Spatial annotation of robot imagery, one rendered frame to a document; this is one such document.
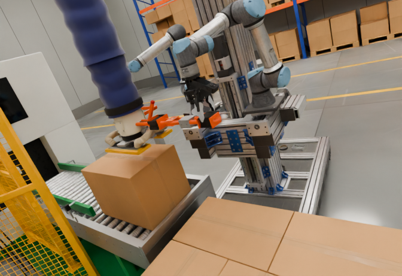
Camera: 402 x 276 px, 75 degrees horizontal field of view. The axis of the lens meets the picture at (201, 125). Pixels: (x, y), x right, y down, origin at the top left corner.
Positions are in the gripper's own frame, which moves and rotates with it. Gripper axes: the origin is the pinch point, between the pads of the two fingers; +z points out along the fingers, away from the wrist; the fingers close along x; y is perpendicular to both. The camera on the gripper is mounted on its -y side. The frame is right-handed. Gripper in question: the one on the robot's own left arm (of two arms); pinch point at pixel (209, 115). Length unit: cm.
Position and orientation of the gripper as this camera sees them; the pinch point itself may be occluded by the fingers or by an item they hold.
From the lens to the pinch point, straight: 119.3
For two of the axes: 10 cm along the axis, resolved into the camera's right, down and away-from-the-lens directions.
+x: -5.8, 4.6, -6.7
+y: -7.5, 0.1, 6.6
